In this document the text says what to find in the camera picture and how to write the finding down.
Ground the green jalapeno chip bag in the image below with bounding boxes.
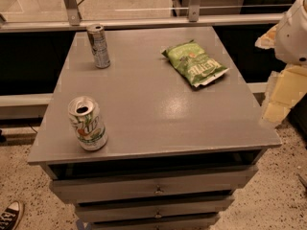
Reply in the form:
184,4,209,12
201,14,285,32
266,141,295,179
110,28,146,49
162,40,228,87

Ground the black white sneaker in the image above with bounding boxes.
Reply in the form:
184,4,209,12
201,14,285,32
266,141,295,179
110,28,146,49
0,201,24,230

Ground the grey drawer cabinet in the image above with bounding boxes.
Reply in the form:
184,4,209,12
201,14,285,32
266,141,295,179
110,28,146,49
28,27,280,230

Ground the silver energy drink can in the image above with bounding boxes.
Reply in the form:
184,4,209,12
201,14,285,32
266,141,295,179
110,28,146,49
86,24,110,69

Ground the white green 7up can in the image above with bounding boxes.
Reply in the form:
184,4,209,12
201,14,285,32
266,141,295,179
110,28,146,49
68,96,107,151

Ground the metal railing frame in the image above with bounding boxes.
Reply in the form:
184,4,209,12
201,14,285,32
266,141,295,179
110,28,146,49
0,0,282,33

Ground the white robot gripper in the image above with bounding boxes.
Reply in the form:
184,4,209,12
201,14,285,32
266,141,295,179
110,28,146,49
255,0,307,125

